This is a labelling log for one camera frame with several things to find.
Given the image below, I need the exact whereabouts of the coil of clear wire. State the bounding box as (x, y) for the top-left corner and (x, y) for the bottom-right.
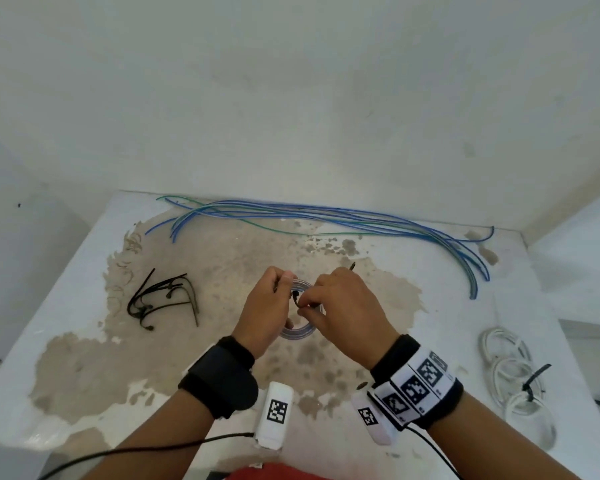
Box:
(277, 279), (327, 341)

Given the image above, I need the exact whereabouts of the person's left forearm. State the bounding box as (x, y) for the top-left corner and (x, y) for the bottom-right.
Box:
(84, 389), (216, 480)

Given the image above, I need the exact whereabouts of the bundle of blue green wires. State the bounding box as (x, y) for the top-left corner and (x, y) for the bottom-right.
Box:
(144, 195), (496, 301)

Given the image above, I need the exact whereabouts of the black cable tie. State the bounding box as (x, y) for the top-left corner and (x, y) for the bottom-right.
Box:
(290, 262), (357, 309)

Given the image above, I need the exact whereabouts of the person's right hand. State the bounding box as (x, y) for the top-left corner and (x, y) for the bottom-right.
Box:
(297, 267), (401, 371)

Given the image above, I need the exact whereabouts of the black camera cable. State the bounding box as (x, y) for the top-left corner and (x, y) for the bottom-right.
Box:
(37, 432), (257, 480)
(409, 427), (464, 480)

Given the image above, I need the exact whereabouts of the red clothing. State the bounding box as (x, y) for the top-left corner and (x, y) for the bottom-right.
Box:
(229, 461), (342, 480)

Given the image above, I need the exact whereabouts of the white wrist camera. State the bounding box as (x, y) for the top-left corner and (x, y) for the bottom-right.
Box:
(253, 381), (296, 451)
(350, 387), (399, 446)

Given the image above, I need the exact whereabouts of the plain black wrist strap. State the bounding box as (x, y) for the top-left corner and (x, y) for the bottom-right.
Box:
(178, 336), (259, 421)

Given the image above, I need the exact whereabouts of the person's right forearm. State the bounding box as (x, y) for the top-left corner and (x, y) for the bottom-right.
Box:
(424, 394), (532, 480)

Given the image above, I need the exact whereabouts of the white cable coil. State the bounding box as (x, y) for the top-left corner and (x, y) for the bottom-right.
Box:
(502, 389), (559, 451)
(479, 327), (532, 368)
(492, 356), (537, 401)

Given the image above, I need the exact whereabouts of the black wrist strap with markers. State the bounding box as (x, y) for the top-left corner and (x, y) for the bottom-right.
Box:
(369, 335), (465, 430)

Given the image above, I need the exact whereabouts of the pile of black cable ties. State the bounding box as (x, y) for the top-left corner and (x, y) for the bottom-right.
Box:
(126, 268), (201, 332)

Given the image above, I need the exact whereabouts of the black tie on white coil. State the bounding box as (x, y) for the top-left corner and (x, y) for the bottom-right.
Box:
(521, 363), (552, 401)

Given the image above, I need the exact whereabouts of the person's left hand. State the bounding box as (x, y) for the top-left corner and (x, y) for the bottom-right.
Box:
(231, 267), (298, 360)

